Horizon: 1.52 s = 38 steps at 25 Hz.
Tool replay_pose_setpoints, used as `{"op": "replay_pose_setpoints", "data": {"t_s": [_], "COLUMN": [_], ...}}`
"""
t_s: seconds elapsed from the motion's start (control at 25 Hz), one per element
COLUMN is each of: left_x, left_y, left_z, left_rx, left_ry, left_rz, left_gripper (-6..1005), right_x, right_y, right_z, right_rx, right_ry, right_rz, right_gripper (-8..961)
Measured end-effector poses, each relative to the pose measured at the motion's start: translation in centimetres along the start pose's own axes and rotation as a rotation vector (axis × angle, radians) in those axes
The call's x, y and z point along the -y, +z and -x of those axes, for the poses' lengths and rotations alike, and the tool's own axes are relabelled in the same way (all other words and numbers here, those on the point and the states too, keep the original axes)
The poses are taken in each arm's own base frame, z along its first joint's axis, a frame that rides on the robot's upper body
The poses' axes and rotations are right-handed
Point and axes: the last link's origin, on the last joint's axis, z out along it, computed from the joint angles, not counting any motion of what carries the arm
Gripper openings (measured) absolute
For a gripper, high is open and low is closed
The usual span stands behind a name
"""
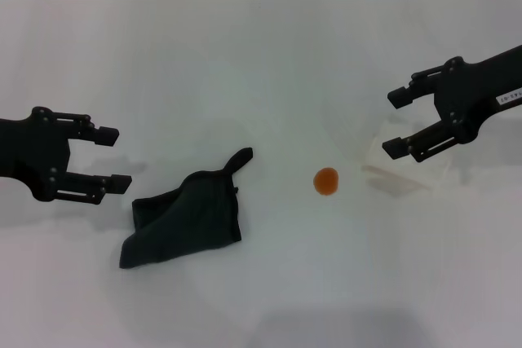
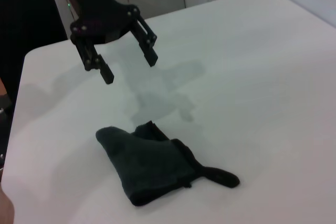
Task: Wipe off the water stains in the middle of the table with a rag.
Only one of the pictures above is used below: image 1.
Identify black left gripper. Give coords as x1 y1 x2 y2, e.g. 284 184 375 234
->
0 106 133 206

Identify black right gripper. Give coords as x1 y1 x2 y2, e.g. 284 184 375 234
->
381 43 522 164

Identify white paper cup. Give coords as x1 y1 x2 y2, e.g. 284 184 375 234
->
360 117 454 195

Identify dark blue rag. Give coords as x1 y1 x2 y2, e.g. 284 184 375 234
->
118 147 254 271

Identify orange liquid stain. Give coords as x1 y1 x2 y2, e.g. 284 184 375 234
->
312 167 340 197

